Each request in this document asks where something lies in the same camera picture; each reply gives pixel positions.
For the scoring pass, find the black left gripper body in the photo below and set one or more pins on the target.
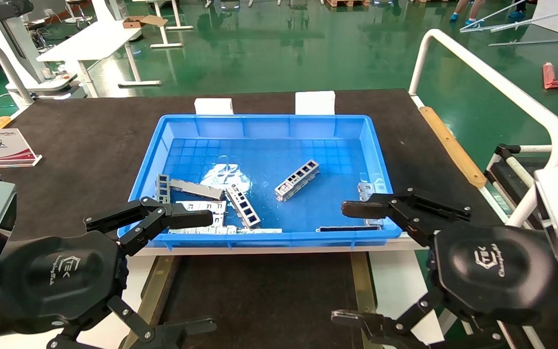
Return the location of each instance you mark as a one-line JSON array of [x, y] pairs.
[[61, 278]]

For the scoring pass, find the long wooden edge strip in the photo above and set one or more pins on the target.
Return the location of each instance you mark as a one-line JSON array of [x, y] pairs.
[[453, 148]]

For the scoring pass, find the black cart with white rails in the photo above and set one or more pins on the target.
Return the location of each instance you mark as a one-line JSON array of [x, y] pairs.
[[502, 174]]

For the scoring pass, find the white work table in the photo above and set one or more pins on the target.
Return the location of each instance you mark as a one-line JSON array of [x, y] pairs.
[[90, 41]]

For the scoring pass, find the open cardboard box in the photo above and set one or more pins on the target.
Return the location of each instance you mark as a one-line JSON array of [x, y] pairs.
[[136, 22]]

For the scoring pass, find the white table leg frame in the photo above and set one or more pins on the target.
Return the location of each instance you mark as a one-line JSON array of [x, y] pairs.
[[166, 45]]

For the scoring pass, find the long thin metal strip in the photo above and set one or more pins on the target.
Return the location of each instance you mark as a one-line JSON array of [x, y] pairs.
[[259, 231]]

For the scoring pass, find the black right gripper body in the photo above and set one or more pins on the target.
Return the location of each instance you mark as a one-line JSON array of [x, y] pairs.
[[492, 271]]

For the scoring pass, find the perforated metal bracket part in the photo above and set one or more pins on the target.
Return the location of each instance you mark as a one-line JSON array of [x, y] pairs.
[[162, 186], [236, 203], [301, 183]]

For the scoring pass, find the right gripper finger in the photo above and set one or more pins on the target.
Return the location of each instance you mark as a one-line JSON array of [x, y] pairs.
[[405, 208], [385, 337]]

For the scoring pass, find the curved tubular guard railing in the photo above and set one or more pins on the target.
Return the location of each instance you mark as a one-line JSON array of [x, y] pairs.
[[5, 65], [502, 81]]

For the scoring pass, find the chrome base stool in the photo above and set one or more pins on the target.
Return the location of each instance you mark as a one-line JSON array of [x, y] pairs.
[[81, 19]]

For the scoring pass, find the blue plastic bin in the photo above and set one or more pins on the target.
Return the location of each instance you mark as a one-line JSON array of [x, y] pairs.
[[269, 145]]

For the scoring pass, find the long aluminium bar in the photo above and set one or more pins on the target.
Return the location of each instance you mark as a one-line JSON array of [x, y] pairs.
[[531, 22], [535, 42], [492, 15]]

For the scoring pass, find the slotted white metal part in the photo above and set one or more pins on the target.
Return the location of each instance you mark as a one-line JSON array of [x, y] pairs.
[[201, 204], [373, 190], [220, 220]]

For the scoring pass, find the wooden pallet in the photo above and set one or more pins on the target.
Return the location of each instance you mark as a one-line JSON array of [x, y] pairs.
[[347, 3]]

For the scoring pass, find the clear plastic bag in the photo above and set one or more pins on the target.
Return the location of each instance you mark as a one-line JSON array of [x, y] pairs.
[[225, 175]]

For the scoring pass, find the white pedestal machine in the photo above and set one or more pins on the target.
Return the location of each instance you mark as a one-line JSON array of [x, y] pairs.
[[10, 43]]

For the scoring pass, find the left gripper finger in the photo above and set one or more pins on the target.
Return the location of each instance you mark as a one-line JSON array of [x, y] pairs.
[[162, 337], [162, 215]]

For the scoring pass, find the flat grey metal plate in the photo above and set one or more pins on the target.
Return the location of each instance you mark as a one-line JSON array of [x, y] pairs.
[[196, 189]]

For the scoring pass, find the black container with brass frame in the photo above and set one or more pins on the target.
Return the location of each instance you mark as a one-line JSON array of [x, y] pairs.
[[269, 286]]

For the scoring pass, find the person with blue shoe covers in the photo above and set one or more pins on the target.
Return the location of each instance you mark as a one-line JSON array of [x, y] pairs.
[[472, 12], [518, 12]]

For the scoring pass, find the white foam block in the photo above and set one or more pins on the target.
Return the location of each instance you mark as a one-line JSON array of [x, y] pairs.
[[315, 103], [213, 106]]

